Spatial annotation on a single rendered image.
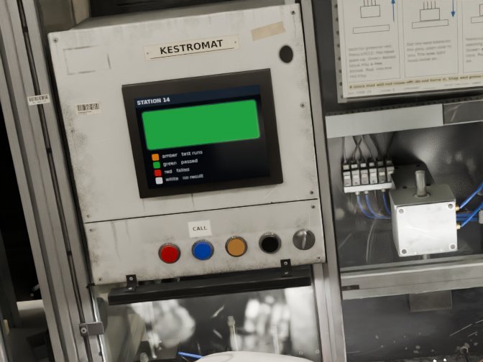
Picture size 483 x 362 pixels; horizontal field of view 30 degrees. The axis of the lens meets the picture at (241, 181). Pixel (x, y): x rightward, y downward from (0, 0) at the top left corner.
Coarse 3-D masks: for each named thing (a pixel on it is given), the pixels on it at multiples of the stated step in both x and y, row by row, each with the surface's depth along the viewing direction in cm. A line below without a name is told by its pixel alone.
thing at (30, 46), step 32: (32, 0) 149; (32, 32) 150; (32, 64) 152; (32, 128) 155; (64, 160) 157; (64, 192) 159; (64, 224) 161; (64, 256) 163; (64, 288) 165; (96, 352) 169
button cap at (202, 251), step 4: (200, 244) 159; (204, 244) 159; (196, 248) 159; (200, 248) 159; (204, 248) 159; (208, 248) 159; (196, 252) 159; (200, 252) 159; (204, 252) 159; (208, 252) 159; (200, 256) 160; (204, 256) 160
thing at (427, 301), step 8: (408, 296) 183; (416, 296) 182; (424, 296) 182; (432, 296) 182; (440, 296) 182; (448, 296) 182; (408, 304) 185; (416, 304) 183; (424, 304) 183; (432, 304) 183; (440, 304) 183; (448, 304) 183
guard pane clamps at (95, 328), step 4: (80, 324) 167; (84, 324) 167; (88, 324) 167; (92, 324) 167; (96, 324) 166; (100, 324) 166; (80, 328) 167; (84, 328) 167; (88, 328) 167; (92, 328) 167; (96, 328) 167; (100, 328) 167; (80, 332) 167; (84, 332) 167; (88, 332) 167; (92, 332) 167; (96, 332) 167; (100, 332) 167
